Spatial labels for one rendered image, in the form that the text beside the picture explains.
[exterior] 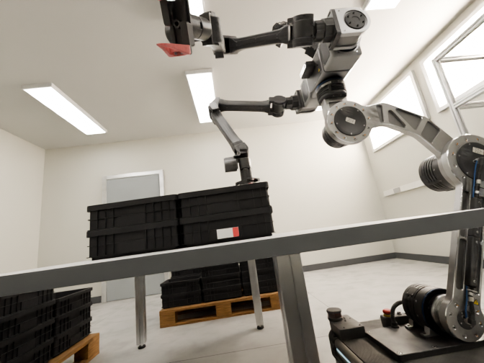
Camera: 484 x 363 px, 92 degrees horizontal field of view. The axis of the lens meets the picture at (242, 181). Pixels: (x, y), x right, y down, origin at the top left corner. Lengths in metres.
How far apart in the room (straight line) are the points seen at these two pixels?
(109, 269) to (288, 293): 0.40
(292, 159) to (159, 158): 2.52
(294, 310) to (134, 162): 4.40
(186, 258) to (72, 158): 4.89
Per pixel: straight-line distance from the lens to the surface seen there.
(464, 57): 3.01
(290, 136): 4.74
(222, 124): 1.29
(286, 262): 0.60
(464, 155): 1.31
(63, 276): 0.64
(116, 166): 4.89
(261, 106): 1.43
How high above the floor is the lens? 0.71
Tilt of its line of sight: 13 degrees up
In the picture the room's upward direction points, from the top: 8 degrees counter-clockwise
